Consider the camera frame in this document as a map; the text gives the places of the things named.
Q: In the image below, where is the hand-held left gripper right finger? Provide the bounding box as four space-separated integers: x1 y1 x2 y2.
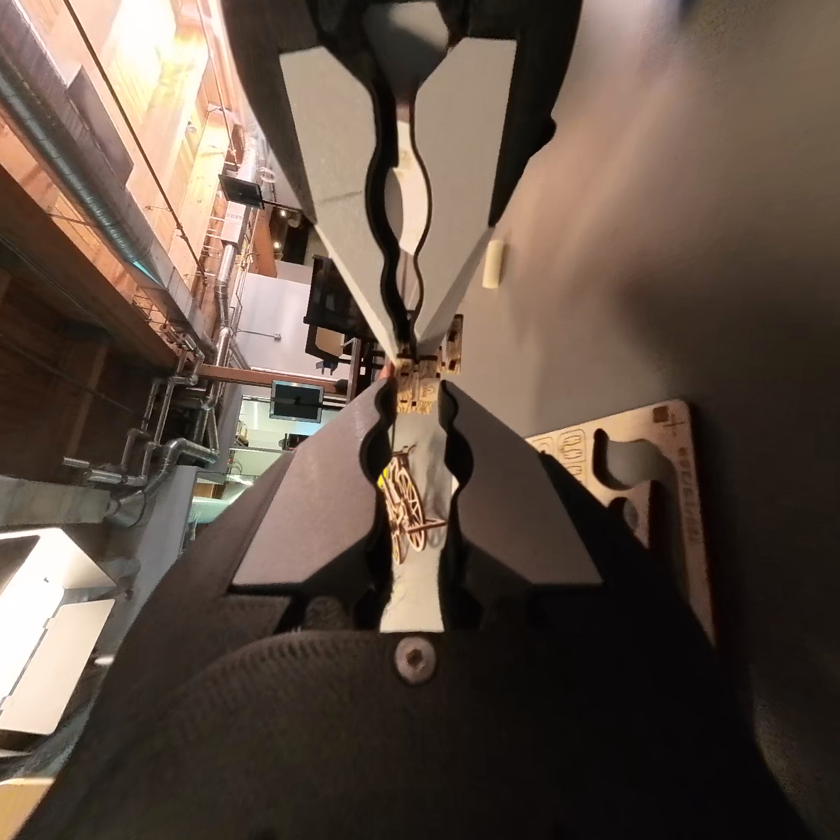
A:
441 379 603 589

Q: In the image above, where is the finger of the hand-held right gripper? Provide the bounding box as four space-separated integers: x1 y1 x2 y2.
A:
277 43 404 361
410 36 521 352

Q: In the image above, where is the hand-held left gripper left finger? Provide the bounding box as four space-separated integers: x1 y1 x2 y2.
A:
231 378 400 589

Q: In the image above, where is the small black hanging monitor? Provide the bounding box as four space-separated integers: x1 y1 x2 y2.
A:
218 172 265 210

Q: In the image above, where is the bicycle print paper sheet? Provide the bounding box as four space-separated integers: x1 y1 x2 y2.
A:
377 416 460 634

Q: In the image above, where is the grey pipe cluster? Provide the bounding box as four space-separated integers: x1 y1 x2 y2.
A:
62 377 221 490

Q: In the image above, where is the wooden sheet with slot engravings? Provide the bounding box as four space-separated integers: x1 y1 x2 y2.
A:
525 399 718 647

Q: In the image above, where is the red-brown steel beam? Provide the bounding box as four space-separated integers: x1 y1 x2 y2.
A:
177 357 355 389

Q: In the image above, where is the black framed wall monitor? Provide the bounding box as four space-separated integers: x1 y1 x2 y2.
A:
270 379 324 422

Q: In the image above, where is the short silver ventilation duct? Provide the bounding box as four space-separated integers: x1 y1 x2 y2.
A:
210 243 245 368

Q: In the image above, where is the long silver ventilation duct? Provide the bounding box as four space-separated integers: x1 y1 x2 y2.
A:
0 59 173 290

